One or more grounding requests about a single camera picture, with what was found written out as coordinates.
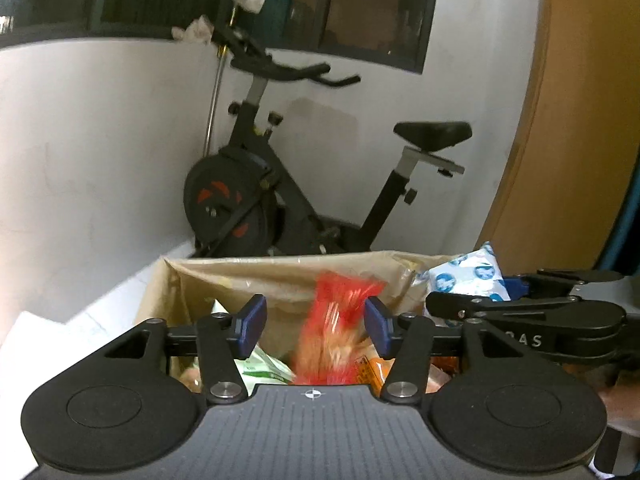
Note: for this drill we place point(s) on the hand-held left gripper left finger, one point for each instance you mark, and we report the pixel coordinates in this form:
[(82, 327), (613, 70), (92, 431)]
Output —
[(252, 325)]

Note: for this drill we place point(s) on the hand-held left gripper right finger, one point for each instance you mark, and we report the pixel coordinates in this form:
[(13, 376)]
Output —
[(377, 327)]

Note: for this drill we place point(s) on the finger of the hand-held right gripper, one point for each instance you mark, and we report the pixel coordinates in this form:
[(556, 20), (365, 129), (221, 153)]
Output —
[(550, 280), (450, 305)]

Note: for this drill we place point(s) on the blue white snack packet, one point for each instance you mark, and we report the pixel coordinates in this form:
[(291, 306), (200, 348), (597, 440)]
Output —
[(470, 270)]

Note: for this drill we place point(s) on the red clear snack packet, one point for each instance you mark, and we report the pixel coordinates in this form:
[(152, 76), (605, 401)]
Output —
[(335, 320)]

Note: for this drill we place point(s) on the orange red snack packet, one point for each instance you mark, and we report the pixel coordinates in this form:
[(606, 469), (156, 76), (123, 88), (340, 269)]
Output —
[(367, 370)]

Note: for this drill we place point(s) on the green white snack packet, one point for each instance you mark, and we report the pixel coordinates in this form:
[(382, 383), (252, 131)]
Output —
[(265, 367)]

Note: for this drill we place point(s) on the clear plastic box liner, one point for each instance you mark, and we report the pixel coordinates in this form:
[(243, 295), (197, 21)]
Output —
[(280, 270)]

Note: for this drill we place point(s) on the nut snack packet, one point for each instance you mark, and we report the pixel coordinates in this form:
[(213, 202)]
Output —
[(192, 380)]

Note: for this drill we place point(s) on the cardboard box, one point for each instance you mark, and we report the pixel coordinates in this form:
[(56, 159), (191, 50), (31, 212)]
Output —
[(165, 295)]

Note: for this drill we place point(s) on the person's right hand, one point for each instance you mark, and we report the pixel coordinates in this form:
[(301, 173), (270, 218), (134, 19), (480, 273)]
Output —
[(620, 400)]

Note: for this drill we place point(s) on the black exercise bike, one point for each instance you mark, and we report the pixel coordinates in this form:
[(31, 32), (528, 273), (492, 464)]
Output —
[(250, 200)]

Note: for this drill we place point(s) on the wooden door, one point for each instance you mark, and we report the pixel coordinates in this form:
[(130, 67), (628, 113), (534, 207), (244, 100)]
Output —
[(575, 110)]

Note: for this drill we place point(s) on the blue checked tablecloth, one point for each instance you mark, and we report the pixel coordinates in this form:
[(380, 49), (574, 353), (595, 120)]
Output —
[(60, 340)]

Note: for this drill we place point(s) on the metal pole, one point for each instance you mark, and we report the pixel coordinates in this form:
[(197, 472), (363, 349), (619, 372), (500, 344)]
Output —
[(212, 110)]

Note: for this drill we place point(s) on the crumpled white tissue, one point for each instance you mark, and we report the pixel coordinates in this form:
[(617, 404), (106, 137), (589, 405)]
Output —
[(195, 30)]

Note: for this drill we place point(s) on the dark framed window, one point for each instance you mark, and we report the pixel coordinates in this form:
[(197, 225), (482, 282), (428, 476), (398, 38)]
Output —
[(360, 10)]

